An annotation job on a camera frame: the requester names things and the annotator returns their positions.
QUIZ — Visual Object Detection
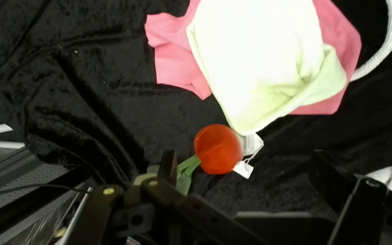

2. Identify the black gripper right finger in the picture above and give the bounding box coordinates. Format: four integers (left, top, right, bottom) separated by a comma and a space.
307, 148, 392, 245

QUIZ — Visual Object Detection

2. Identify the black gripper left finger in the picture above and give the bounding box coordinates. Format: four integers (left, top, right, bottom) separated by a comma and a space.
65, 148, 269, 245

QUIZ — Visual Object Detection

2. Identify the red plush toy green leaf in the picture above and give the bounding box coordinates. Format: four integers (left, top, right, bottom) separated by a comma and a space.
174, 122, 266, 197

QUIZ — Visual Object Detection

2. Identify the pink cloth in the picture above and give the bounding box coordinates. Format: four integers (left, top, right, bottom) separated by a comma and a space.
142, 0, 363, 117

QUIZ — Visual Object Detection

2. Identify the light green towel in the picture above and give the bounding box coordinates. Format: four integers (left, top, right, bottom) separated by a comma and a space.
185, 0, 349, 137

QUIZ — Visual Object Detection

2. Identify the black tablecloth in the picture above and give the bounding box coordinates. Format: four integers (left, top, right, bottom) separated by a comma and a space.
0, 0, 392, 219

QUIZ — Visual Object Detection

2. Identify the white rope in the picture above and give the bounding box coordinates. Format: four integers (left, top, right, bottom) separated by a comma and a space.
348, 0, 392, 84

